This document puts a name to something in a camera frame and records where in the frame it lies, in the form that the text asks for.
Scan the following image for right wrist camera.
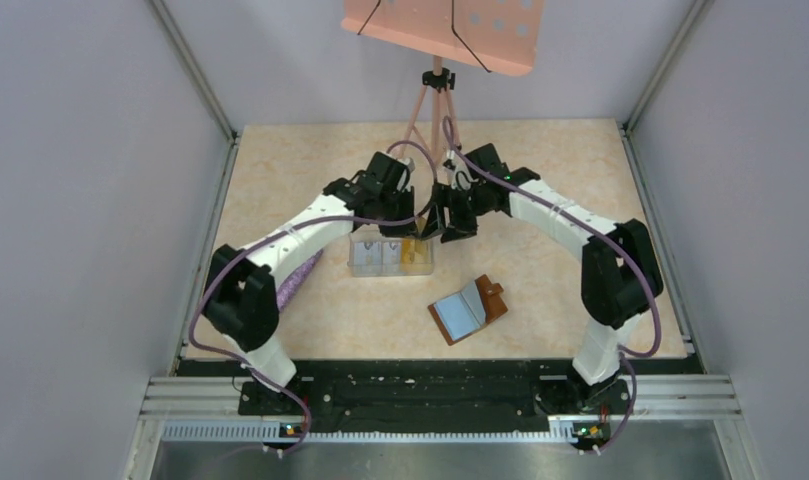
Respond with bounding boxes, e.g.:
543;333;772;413
442;150;472;190

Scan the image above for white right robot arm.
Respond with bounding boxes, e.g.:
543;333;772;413
427;143;664;412

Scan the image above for brown leather card holder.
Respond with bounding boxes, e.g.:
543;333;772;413
427;274;508;346

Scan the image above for clear plastic card box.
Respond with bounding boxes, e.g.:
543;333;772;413
348;229;434;278

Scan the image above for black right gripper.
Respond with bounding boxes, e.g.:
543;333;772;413
423;182;492;244

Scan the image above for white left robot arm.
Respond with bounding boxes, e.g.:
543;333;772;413
201;152;417;414

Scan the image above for silver vip card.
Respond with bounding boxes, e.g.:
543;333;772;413
381;241;402;265
352;241;382;267

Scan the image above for pink music stand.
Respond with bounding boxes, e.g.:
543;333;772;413
341;0;546;161

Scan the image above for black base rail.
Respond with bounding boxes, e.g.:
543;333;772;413
238;360;630;434

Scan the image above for purple glitter microphone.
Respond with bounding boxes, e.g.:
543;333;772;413
276;250;324;312

